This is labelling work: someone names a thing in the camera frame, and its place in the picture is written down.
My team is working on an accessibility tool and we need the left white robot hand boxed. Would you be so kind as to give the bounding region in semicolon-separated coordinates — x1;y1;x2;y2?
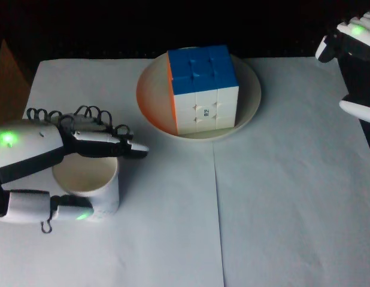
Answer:
0;105;150;234

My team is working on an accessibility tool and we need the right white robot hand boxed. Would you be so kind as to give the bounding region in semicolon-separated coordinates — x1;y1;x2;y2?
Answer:
314;10;370;125

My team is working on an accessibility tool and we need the white paper cup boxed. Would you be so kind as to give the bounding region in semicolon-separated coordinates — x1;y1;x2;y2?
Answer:
51;112;120;224

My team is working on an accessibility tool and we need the Rubik's cube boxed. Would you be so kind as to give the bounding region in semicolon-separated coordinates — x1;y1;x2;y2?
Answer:
166;44;240;136

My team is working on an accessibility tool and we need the white paper plate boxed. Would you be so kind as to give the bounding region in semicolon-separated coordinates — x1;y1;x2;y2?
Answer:
136;46;262;142

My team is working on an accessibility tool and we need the white paper table cover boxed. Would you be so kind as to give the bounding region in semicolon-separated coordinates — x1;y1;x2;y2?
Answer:
0;56;370;287

